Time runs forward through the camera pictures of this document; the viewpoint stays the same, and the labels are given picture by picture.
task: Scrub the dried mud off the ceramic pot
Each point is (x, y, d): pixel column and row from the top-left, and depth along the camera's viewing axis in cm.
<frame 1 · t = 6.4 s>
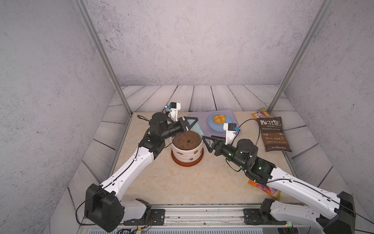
left hand: (199, 121, 67), fingers closed
right hand: (207, 138, 65), fingers open
white ceramic pot: (187, 155, 86), point 11 cm above the table
brown soil in pot: (187, 140, 93), point 11 cm above the table
terracotta saucer: (186, 164, 92), point 2 cm above the table
blue plate: (213, 122, 116), point 2 cm above the table
knotted bread roll: (220, 119, 116), point 3 cm above the table
brown Kettle chips bag: (272, 135, 107), point 2 cm above the table
orange snack packet: (263, 113, 118), point 4 cm above the table

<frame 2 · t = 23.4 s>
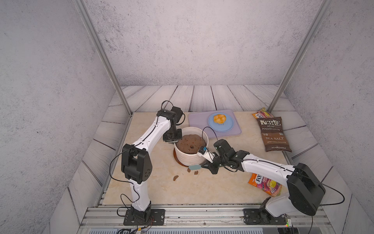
left hand: (179, 142, 86), fingers closed
right hand: (204, 164, 82), fingers closed
white ceramic pot: (188, 160, 86), point 9 cm above the table
mud crumbs near pot: (196, 172, 90), on the table
the other named things where they were.

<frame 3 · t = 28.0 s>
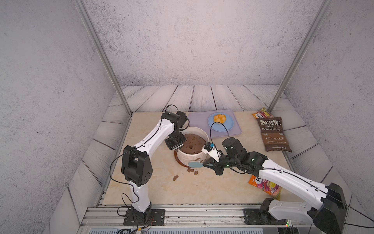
left hand: (184, 148, 83), fingers closed
right hand: (205, 164, 71), fingers closed
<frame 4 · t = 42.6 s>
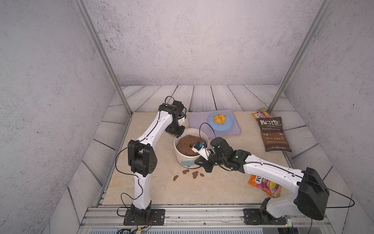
left hand: (179, 135, 88), fingers closed
right hand: (197, 161, 76), fingers closed
